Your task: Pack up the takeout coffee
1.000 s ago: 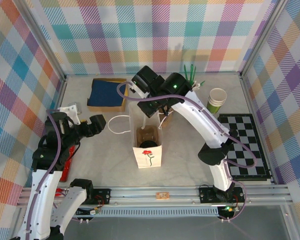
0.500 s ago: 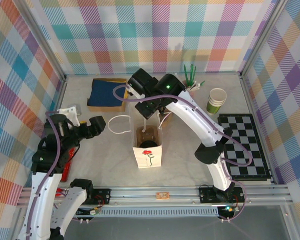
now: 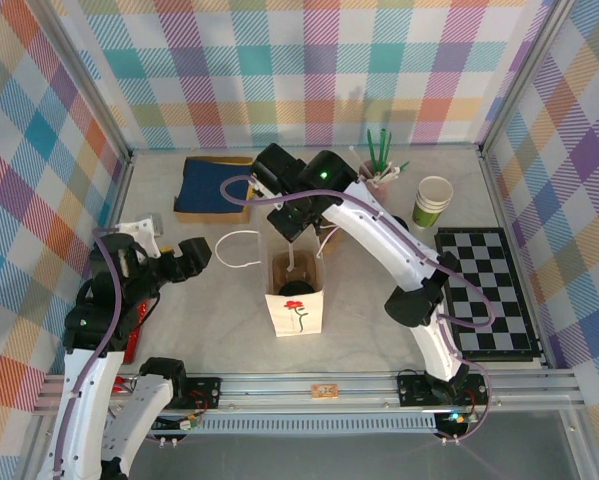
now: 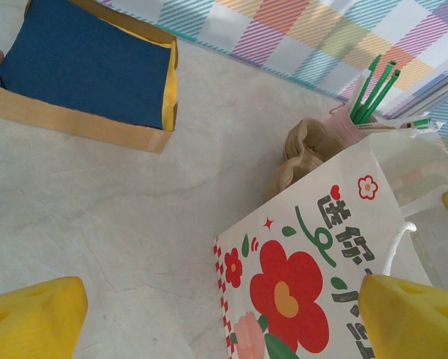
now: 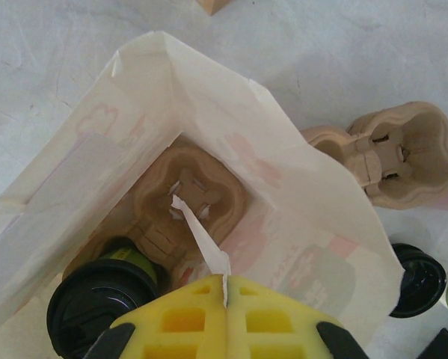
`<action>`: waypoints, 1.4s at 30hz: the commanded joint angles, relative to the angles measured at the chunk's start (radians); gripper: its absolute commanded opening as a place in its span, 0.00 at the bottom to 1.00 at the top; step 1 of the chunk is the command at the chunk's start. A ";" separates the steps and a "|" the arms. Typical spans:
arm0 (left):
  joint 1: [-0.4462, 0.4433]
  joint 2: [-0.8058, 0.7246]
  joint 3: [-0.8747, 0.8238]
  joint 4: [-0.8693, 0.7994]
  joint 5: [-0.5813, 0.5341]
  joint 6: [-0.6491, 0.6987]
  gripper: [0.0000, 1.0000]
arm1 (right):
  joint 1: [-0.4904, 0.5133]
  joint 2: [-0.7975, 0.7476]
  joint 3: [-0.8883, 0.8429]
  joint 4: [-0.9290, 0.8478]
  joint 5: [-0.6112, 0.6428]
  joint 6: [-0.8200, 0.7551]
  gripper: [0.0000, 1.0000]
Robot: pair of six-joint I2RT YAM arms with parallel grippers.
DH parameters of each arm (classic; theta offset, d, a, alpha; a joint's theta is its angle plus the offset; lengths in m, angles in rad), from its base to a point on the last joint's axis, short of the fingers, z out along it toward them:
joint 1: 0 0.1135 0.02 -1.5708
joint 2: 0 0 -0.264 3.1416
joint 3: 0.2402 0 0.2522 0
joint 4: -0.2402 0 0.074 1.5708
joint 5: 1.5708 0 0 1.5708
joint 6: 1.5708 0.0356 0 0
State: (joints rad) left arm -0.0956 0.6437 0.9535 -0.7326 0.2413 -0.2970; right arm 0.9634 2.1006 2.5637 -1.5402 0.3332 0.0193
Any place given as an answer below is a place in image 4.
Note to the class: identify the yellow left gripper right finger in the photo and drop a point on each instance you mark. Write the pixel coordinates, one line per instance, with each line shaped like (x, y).
(414, 321)

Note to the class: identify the stack of pulp cup carriers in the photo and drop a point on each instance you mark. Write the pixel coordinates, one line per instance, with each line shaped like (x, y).
(306, 149)

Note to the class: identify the cardboard napkin box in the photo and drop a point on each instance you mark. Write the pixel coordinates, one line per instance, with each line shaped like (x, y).
(78, 127)

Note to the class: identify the pink straw holder cup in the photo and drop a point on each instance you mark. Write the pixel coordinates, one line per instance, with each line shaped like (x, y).
(345, 125)

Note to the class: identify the blue paper napkin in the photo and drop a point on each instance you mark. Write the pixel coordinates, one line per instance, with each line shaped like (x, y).
(81, 63)

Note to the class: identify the green stirrer stick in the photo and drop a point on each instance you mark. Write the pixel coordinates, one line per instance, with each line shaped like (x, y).
(386, 93)
(377, 91)
(364, 89)

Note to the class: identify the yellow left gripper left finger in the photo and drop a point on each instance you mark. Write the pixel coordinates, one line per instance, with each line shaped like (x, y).
(33, 321)

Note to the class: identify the white flower paper bag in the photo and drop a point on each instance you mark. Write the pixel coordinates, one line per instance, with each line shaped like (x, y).
(302, 280)

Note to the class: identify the aluminium frame post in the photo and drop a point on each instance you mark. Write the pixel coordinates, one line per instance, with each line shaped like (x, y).
(433, 89)

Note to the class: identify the green-tipped wrapped straw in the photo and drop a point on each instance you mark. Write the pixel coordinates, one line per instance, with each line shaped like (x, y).
(420, 122)

